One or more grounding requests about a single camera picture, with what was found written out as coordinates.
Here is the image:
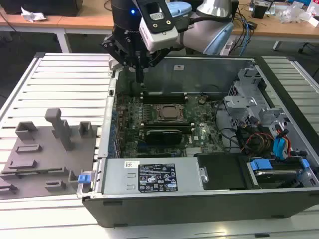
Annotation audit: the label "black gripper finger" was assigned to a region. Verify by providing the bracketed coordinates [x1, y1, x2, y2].
[139, 47, 170, 84]
[101, 37, 141, 83]

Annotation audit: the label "black RAM slot bank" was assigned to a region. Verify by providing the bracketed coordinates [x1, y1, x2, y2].
[140, 84, 188, 105]
[139, 121, 196, 133]

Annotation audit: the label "grey case latch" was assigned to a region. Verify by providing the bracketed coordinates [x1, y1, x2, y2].
[108, 56, 120, 76]

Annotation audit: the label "wooden desk white legs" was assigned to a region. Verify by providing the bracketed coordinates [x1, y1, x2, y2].
[0, 0, 319, 54]

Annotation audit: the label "metal CPU socket cover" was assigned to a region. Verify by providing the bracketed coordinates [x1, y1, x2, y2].
[153, 103, 187, 123]

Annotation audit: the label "CPU with silver top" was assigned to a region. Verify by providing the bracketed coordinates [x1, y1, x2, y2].
[161, 105, 179, 118]

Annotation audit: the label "white power strip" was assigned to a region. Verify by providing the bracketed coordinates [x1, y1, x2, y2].
[220, 41, 234, 56]

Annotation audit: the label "green motherboard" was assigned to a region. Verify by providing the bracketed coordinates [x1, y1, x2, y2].
[113, 93, 226, 159]

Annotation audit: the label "large black device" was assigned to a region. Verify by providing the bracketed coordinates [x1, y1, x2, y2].
[0, 0, 84, 17]

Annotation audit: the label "black graphics card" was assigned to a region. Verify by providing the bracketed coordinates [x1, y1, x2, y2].
[145, 128, 183, 145]

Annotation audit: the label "crumpled white paper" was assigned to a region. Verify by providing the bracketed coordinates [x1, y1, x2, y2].
[20, 6, 47, 23]

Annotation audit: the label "tall black box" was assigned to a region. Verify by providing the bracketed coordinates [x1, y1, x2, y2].
[230, 0, 240, 20]

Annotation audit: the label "silver metal drive cage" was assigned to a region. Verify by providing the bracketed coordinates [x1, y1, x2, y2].
[223, 66, 293, 130]

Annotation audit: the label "small black box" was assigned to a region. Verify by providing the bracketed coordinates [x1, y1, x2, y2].
[251, 3, 269, 19]

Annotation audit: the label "silver power supply with label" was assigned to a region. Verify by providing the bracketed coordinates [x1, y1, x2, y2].
[102, 157, 200, 197]

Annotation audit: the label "grey parts rack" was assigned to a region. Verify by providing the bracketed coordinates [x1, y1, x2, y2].
[0, 108, 103, 200]

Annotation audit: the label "black plastic shroud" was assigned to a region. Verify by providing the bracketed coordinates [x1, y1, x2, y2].
[193, 153, 250, 190]

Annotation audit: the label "clear plastic bags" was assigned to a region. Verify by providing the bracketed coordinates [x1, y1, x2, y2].
[278, 1, 312, 24]

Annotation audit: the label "black open PC case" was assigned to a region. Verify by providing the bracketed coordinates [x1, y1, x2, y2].
[82, 53, 319, 229]

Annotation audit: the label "hard disk in blue carrier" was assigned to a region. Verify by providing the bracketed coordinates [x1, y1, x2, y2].
[245, 158, 309, 190]

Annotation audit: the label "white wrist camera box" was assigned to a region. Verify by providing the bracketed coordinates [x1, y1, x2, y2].
[139, 0, 179, 52]

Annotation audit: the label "black camera cable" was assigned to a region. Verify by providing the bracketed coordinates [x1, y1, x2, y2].
[174, 13, 234, 33]

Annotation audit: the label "red yellow black wire bundle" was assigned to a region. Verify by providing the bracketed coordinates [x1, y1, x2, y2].
[238, 131, 275, 153]

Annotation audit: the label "blue flat data cable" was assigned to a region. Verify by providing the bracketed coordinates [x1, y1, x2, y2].
[273, 138, 290, 163]

